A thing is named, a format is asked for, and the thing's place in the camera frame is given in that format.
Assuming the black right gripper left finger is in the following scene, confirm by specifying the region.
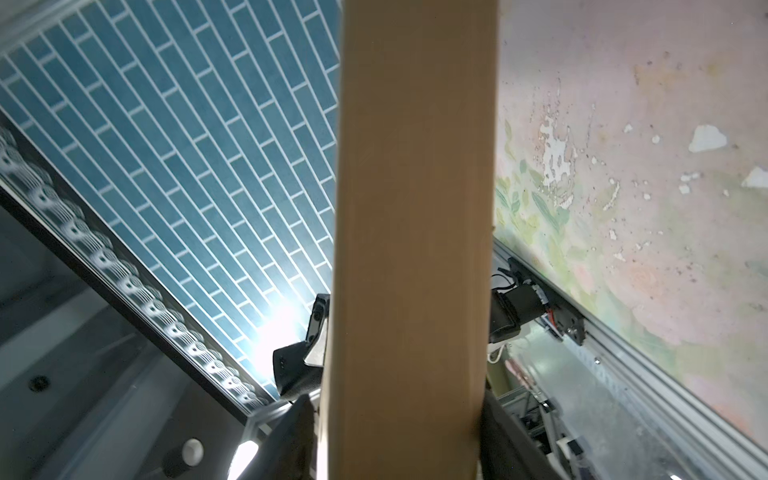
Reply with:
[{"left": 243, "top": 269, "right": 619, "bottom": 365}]
[{"left": 236, "top": 394, "right": 316, "bottom": 479}]

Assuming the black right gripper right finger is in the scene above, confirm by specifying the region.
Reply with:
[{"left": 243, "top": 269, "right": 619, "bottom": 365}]
[{"left": 479, "top": 390, "right": 560, "bottom": 480}]

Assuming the brown cardboard box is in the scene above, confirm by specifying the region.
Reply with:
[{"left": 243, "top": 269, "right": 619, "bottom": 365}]
[{"left": 317, "top": 1, "right": 498, "bottom": 479}]

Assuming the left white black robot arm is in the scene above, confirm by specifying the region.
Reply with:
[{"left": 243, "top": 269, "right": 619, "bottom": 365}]
[{"left": 273, "top": 294, "right": 331, "bottom": 401}]

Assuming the LED light strip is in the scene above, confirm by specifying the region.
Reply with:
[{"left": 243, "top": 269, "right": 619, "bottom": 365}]
[{"left": 1, "top": 127, "right": 272, "bottom": 417}]

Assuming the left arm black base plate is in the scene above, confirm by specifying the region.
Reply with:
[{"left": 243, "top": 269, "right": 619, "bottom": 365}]
[{"left": 489, "top": 257, "right": 586, "bottom": 346}]

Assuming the aluminium front rail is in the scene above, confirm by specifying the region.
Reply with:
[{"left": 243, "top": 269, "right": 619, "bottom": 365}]
[{"left": 490, "top": 243, "right": 767, "bottom": 479}]

